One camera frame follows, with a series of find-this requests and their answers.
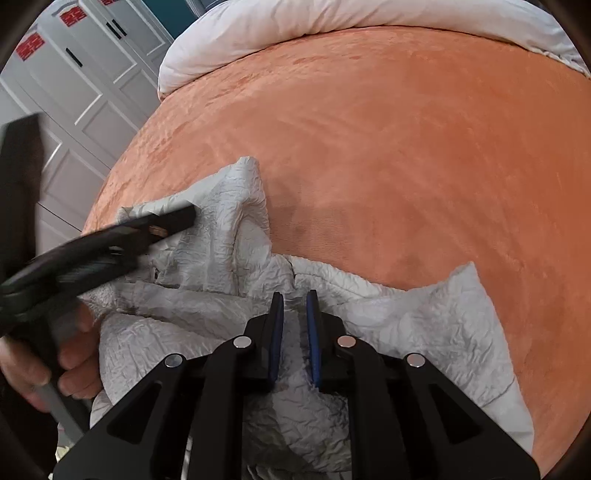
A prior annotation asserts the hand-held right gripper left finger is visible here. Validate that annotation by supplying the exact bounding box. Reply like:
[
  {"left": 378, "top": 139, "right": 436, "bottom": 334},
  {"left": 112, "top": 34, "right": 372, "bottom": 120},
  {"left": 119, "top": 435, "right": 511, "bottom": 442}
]
[{"left": 53, "top": 292, "right": 285, "bottom": 480}]

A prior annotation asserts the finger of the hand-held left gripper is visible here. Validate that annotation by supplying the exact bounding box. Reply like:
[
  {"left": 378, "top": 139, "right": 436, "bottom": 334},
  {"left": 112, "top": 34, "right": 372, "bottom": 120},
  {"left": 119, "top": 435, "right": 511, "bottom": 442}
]
[{"left": 0, "top": 205, "right": 197, "bottom": 315}]

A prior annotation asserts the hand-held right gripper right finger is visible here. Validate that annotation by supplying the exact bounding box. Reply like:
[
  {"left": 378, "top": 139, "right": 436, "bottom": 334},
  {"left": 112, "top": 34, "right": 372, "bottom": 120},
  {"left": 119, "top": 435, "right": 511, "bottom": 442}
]
[{"left": 305, "top": 290, "right": 541, "bottom": 480}]

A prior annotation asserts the white quilted zip jacket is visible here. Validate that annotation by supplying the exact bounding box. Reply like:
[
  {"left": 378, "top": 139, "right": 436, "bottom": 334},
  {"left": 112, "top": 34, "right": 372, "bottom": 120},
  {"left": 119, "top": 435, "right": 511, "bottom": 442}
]
[{"left": 76, "top": 156, "right": 536, "bottom": 480}]

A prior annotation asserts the person's left hand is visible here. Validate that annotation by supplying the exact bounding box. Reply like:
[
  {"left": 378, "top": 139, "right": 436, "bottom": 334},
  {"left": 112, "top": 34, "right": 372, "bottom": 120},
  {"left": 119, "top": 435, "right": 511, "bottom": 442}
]
[{"left": 0, "top": 305, "right": 103, "bottom": 412}]

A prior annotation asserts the white panelled wardrobe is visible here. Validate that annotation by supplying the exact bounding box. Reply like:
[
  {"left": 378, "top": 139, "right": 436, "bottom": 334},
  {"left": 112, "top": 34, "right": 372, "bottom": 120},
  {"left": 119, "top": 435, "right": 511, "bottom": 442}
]
[{"left": 0, "top": 0, "right": 174, "bottom": 259}]

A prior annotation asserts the orange plush bed sheet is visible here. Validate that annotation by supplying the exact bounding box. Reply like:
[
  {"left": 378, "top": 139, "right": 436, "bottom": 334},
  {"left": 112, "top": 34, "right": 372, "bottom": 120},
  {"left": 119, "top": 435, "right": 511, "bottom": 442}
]
[{"left": 82, "top": 25, "right": 591, "bottom": 480}]

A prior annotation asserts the pale pink duvet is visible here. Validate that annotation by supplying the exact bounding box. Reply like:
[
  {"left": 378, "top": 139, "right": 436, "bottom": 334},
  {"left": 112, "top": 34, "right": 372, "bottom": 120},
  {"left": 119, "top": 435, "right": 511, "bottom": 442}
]
[{"left": 158, "top": 0, "right": 591, "bottom": 100}]

